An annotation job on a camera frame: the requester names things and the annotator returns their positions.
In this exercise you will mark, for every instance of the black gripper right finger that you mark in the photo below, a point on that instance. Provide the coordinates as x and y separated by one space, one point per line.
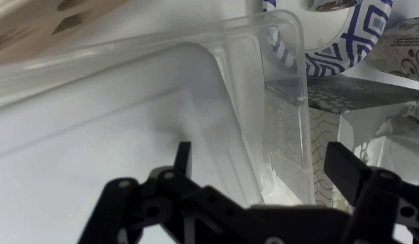
379 208

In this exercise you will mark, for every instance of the blue patterned paper plate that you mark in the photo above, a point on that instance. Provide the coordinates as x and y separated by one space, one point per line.
369 34

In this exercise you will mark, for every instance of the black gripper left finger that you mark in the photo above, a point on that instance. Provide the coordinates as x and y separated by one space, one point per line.
172 208

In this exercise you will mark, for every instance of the clear plastic container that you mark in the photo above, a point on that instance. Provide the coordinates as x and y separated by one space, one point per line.
280 136

